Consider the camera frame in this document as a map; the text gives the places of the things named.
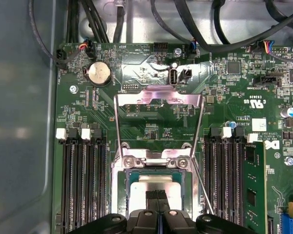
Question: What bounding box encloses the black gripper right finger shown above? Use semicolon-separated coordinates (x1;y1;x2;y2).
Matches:
159;190;256;234

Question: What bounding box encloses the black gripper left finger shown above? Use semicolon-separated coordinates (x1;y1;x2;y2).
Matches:
68;190;160;234

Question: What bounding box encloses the silver CPU plate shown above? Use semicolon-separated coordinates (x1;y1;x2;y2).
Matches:
125;170;188;215

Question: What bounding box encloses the metal wire locking lever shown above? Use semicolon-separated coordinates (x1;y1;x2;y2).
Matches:
190;156;215;216

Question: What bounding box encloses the metal socket cover frame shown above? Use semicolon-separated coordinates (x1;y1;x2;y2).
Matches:
113;84;206;162

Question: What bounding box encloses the CPU socket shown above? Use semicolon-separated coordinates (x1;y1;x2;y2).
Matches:
111;143;201;220

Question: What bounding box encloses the RAM slot with black clip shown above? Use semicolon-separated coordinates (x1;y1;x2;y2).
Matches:
227;126;245;234
67;127;85;234
91;127;108;220
204;126;222;216

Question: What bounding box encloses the green RAM stick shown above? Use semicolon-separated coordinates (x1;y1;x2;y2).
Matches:
243;141;268;234

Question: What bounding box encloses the blue board connector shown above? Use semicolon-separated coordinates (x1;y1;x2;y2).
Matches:
279;201;293;234

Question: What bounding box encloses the green motherboard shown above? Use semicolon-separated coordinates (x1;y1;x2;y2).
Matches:
52;41;293;234

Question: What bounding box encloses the white board sticker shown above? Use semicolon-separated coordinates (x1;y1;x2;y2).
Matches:
251;118;267;132

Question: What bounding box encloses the internal USB port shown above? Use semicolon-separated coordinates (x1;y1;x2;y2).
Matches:
169;68;179;87

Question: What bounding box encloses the silver coin battery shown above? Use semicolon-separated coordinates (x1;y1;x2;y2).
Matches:
84;60;112;86

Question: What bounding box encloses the large blue topped capacitor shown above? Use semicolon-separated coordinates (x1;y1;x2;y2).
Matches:
280;107;293;120

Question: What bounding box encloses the wide black board connector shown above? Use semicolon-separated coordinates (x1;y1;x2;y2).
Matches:
252;75;281;87

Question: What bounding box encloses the black pin header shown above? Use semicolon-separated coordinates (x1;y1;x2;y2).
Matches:
153;42;168;52

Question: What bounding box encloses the black open PC case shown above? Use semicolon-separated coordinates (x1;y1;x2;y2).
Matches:
0;0;293;234

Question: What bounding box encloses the thick black cable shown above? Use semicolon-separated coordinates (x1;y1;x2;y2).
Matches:
172;0;293;53

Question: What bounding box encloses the thin dark cable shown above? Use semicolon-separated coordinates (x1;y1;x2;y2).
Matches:
28;0;75;69

